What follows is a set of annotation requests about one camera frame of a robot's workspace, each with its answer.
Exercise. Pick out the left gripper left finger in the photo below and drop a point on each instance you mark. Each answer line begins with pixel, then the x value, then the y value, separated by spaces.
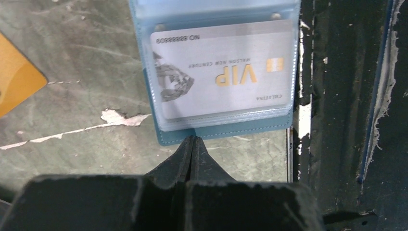
pixel 74 202

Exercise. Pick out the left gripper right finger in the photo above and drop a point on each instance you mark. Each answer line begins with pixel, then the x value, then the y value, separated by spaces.
pixel 224 205

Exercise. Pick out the silver credit card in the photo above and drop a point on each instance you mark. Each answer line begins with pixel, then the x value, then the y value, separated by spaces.
pixel 219 69

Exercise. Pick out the blue card holder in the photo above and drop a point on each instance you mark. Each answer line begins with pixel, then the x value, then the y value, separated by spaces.
pixel 150 16

